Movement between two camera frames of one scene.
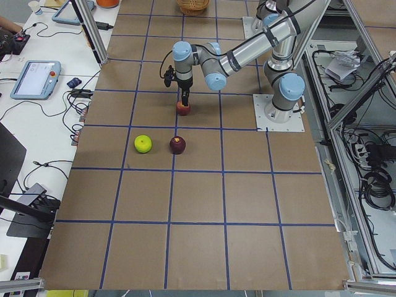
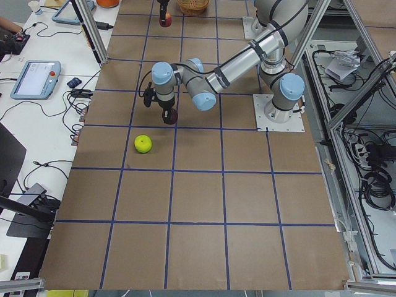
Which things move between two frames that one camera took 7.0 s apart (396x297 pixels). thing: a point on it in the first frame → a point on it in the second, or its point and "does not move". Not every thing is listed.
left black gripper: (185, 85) → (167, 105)
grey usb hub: (36, 189) does not move
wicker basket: (192, 7) does not move
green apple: (143, 143) does not move
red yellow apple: (182, 109) → (168, 20)
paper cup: (35, 5) does not move
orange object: (107, 4) does not move
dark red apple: (177, 145) → (173, 116)
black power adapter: (103, 26) does not move
